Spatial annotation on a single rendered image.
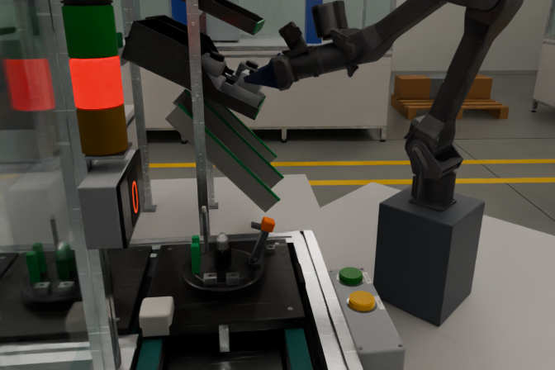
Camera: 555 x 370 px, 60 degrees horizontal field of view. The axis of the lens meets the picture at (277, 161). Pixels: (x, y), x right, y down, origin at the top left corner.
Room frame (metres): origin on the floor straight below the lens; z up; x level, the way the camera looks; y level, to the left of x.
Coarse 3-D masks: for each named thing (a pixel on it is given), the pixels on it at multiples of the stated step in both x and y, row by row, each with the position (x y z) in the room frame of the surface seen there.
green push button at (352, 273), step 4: (344, 268) 0.72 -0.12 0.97; (348, 268) 0.72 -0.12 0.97; (352, 268) 0.72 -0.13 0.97; (356, 268) 0.72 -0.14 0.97; (340, 272) 0.71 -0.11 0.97; (344, 272) 0.71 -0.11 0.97; (348, 272) 0.71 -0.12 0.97; (352, 272) 0.71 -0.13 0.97; (356, 272) 0.71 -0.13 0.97; (360, 272) 0.71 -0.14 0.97; (340, 276) 0.70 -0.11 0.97; (344, 276) 0.70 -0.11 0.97; (348, 276) 0.70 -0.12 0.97; (352, 276) 0.70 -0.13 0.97; (356, 276) 0.70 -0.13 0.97; (360, 276) 0.70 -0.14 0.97; (340, 280) 0.70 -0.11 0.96; (344, 280) 0.69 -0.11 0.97; (348, 280) 0.69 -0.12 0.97; (352, 280) 0.69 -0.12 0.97; (356, 280) 0.69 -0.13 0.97; (360, 280) 0.69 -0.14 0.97; (352, 284) 0.69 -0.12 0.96
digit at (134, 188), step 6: (132, 174) 0.50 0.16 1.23; (132, 180) 0.50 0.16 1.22; (132, 186) 0.50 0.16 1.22; (132, 192) 0.49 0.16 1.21; (138, 192) 0.52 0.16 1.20; (132, 198) 0.49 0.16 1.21; (138, 198) 0.52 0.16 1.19; (132, 204) 0.49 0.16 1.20; (138, 204) 0.52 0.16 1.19; (132, 210) 0.48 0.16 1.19; (138, 210) 0.51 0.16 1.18; (132, 216) 0.48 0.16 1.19
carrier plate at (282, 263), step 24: (168, 264) 0.74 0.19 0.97; (288, 264) 0.74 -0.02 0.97; (168, 288) 0.66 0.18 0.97; (264, 288) 0.66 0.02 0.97; (288, 288) 0.66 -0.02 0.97; (192, 312) 0.60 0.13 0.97; (216, 312) 0.60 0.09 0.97; (240, 312) 0.60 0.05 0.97; (264, 312) 0.60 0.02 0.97; (288, 312) 0.60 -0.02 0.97
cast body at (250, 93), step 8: (248, 72) 0.99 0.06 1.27; (240, 80) 0.97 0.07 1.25; (224, 88) 0.99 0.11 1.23; (232, 88) 0.97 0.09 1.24; (240, 88) 0.97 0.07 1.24; (248, 88) 0.97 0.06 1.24; (256, 88) 0.96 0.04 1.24; (232, 96) 0.97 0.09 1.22; (240, 96) 0.97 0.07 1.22; (248, 96) 0.97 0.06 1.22; (256, 96) 0.96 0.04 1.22; (256, 104) 0.96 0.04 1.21
